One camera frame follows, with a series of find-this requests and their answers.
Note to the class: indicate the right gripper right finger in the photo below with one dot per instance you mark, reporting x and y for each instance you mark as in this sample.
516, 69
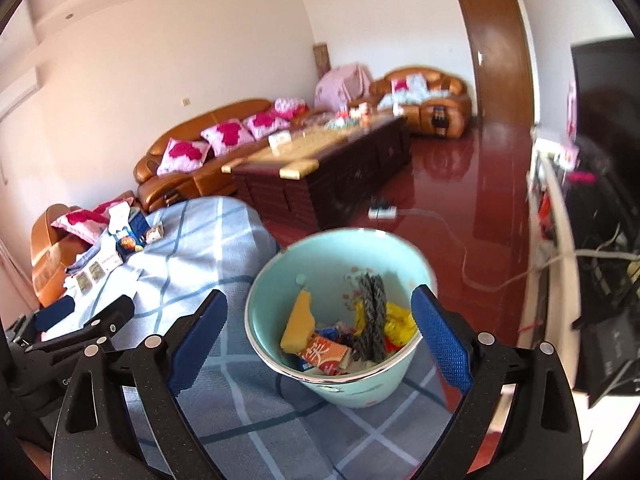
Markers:
451, 354

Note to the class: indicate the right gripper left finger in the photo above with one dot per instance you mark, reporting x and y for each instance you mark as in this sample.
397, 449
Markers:
190, 339

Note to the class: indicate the yellow printed plastic bag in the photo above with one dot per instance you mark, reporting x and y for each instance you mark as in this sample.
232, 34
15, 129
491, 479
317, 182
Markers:
399, 326

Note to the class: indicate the yellow sponge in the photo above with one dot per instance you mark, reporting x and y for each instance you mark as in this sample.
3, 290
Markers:
300, 325

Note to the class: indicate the red cigarette carton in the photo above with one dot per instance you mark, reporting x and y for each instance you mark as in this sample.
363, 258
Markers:
326, 355

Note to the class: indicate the mint green trash bin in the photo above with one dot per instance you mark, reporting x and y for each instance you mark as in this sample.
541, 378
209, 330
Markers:
327, 264

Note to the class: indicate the blue plaid tablecloth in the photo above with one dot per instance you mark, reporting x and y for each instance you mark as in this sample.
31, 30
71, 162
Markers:
254, 422

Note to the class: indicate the blue snack box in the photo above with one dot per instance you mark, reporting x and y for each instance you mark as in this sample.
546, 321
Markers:
128, 227

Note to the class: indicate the brown leather armchair near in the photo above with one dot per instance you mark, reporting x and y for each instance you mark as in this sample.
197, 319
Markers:
53, 250

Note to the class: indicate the brown leather armchair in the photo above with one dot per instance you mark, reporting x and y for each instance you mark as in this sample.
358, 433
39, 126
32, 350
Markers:
53, 250
434, 103

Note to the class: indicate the white power strip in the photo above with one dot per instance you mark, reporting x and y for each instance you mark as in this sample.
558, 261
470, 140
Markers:
383, 213

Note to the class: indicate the pink flower pillow on armchair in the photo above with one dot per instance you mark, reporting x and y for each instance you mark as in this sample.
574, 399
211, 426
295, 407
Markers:
87, 224

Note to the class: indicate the long brown leather sofa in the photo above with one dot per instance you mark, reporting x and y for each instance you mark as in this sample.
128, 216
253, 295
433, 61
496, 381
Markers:
155, 192

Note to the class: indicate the pink flower pillow left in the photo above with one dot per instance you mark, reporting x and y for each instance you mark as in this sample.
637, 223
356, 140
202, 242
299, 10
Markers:
183, 156

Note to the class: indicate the pink flower pillow middle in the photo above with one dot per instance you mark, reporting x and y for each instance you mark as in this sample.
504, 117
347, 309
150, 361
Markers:
227, 137

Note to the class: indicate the dark wood coffee table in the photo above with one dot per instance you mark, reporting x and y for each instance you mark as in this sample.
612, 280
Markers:
318, 179

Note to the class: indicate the white tissue box on table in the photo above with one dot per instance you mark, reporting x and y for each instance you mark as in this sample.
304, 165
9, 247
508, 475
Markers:
278, 141

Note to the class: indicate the pink flower pillow right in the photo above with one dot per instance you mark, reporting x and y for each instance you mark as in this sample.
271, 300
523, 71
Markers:
264, 124

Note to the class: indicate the black television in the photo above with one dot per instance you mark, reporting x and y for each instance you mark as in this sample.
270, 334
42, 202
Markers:
603, 200

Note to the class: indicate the brown leather armchair far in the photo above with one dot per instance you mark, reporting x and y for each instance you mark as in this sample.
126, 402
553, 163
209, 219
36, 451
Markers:
434, 103

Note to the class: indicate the pink cloth covered object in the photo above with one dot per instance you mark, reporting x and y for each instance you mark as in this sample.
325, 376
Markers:
342, 85

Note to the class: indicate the white air conditioner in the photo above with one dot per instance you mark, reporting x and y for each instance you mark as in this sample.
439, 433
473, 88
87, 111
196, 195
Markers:
21, 89

